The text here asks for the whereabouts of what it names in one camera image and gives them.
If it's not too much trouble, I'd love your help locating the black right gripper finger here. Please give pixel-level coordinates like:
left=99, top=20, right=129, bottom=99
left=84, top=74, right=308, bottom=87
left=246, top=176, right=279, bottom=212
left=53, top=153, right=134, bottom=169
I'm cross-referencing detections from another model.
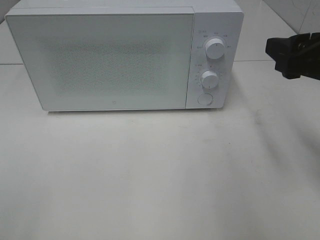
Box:
left=265, top=32, right=320, bottom=80

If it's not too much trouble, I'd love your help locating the white timer knob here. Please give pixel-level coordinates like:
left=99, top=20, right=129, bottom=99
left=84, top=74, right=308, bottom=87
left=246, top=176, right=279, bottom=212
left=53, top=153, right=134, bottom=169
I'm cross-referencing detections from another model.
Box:
left=200, top=70, right=219, bottom=89

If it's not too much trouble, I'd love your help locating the round white door button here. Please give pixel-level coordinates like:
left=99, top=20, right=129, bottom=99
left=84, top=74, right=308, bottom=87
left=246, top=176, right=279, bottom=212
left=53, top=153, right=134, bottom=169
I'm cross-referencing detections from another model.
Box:
left=197, top=93, right=213, bottom=106

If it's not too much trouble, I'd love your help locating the white microwave door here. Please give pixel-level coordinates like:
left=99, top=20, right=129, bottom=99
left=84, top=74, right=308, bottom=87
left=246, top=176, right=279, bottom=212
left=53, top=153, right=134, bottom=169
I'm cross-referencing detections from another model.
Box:
left=7, top=14, right=193, bottom=111

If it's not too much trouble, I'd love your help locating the upper white power knob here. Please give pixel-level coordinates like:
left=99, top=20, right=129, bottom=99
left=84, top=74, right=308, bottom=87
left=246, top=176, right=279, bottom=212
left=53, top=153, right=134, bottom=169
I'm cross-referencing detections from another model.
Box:
left=204, top=37, right=226, bottom=60

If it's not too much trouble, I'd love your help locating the white microwave oven body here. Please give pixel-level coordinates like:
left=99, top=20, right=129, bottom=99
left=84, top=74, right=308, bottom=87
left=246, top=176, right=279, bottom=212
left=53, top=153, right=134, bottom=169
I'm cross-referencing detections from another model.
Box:
left=5, top=0, right=244, bottom=111

